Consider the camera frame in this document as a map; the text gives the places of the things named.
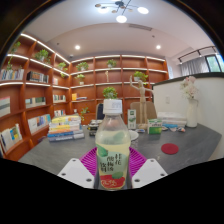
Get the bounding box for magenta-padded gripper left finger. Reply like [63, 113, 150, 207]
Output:
[57, 146, 99, 190]

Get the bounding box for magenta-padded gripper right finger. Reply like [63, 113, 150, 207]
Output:
[128, 146, 169, 190]

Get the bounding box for clear bottle with yellow drink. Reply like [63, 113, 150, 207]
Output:
[95, 98, 132, 191]

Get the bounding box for flat round red coaster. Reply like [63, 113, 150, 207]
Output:
[160, 142, 180, 155]

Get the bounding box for stack of colourful books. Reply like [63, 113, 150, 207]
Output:
[47, 114, 86, 143]

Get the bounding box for green and white box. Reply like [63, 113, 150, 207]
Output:
[147, 118, 163, 135]

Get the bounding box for white and green carton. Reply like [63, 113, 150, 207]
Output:
[127, 109, 138, 130]

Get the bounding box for stack of white packs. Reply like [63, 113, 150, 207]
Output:
[156, 111, 188, 128]

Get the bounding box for brown chair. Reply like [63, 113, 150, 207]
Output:
[129, 100, 158, 125]

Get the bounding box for dark blue chair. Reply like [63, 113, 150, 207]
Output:
[95, 102, 105, 121]

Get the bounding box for wooden artist mannequin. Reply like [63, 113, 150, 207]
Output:
[129, 74, 154, 130]

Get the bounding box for white vase with pale flowers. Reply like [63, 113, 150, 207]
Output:
[179, 75, 200, 129]

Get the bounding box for orange wooden shelf unit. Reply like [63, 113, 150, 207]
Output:
[0, 32, 170, 162]

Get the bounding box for white partition with dark top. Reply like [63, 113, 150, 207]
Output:
[152, 72, 224, 162]

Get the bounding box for grey curtain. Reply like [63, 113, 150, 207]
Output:
[179, 57, 209, 77]

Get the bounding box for window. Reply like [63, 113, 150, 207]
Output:
[205, 54, 224, 73]

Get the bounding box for ceiling air vent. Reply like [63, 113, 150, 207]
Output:
[128, 23, 153, 32]

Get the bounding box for multi-bulb ceiling lamp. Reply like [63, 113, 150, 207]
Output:
[94, 0, 150, 24]

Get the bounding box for black track light rail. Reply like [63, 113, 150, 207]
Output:
[177, 45, 218, 64]

